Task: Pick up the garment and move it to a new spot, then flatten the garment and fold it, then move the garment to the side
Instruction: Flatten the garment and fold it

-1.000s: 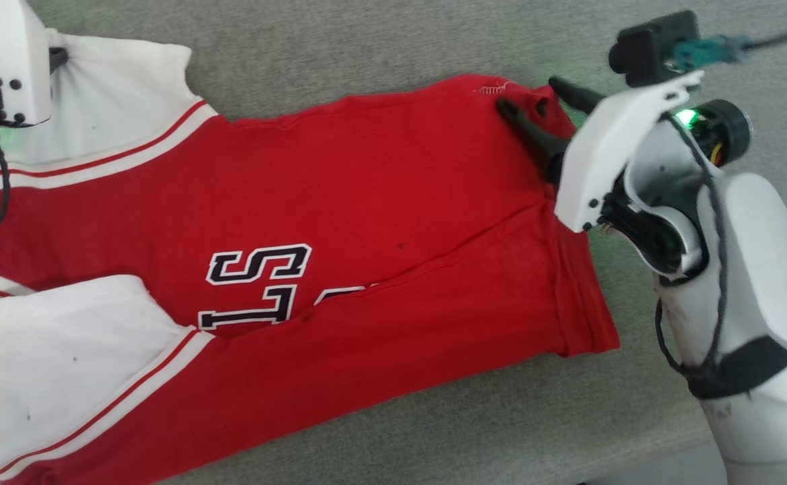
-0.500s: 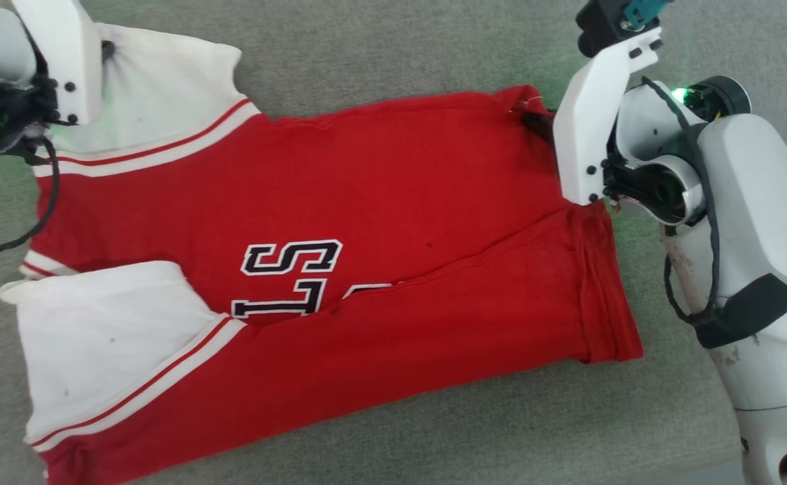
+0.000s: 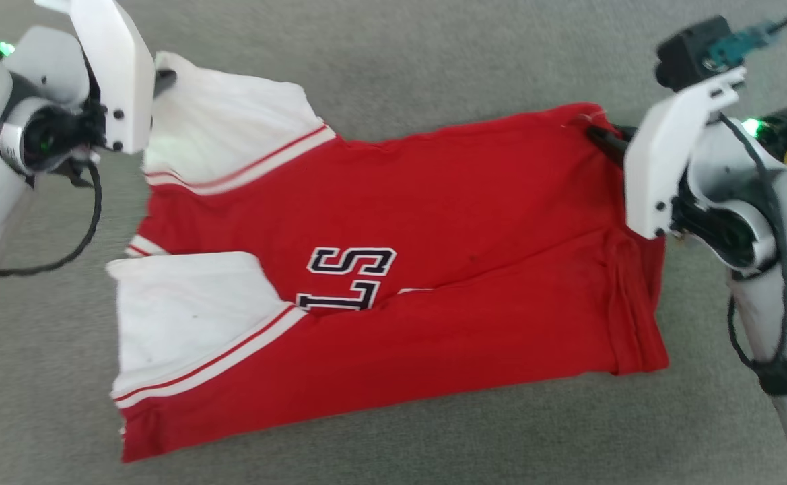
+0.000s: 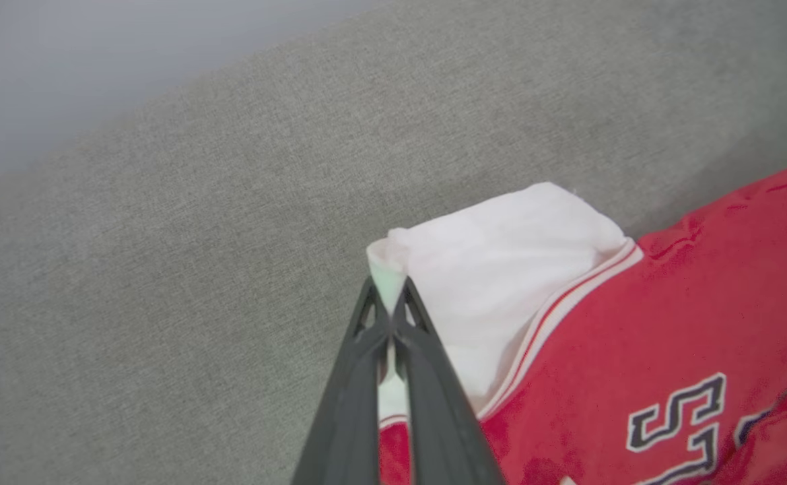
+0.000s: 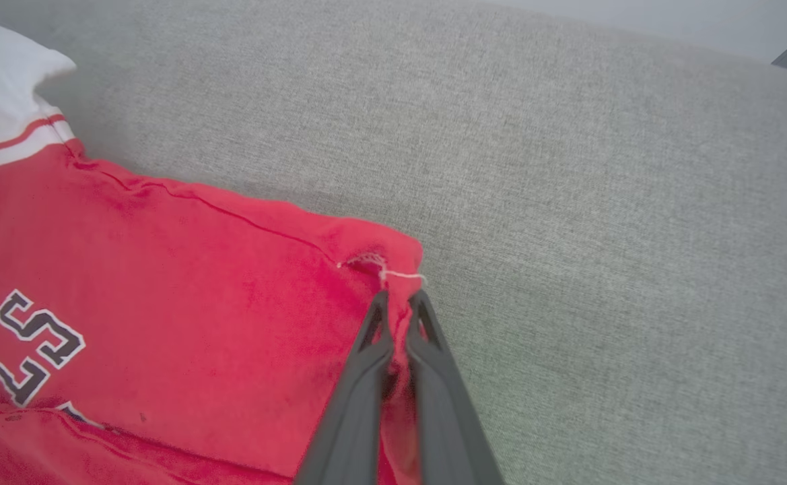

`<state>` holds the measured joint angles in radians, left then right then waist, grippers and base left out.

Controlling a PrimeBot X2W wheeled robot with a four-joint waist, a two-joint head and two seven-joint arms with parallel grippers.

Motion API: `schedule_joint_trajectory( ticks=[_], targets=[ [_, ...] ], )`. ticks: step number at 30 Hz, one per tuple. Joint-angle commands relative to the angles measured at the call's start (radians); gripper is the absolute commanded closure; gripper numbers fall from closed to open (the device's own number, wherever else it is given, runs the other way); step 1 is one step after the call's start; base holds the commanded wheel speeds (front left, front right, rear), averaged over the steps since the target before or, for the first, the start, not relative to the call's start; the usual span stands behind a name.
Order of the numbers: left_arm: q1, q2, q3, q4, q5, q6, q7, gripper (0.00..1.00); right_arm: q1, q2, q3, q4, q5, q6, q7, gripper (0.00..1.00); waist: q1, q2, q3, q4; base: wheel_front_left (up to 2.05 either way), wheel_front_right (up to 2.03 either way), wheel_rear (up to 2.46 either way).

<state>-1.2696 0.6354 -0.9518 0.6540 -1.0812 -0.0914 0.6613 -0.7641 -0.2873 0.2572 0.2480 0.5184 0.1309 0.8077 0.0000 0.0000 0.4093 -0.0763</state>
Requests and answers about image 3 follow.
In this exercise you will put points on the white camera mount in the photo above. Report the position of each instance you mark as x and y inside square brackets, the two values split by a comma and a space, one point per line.
[669, 148]
[114, 74]

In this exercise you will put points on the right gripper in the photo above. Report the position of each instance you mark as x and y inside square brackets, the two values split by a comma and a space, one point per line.
[730, 202]

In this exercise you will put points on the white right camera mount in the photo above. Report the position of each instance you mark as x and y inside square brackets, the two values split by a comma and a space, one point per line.
[669, 148]

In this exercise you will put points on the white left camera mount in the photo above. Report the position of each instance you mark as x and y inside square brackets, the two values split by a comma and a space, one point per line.
[114, 74]

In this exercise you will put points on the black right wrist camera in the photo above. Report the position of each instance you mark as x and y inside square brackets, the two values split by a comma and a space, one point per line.
[689, 54]

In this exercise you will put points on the red and white jersey shirt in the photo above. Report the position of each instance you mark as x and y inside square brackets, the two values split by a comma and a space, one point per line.
[433, 269]

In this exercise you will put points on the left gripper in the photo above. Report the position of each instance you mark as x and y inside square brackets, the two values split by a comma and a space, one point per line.
[50, 67]

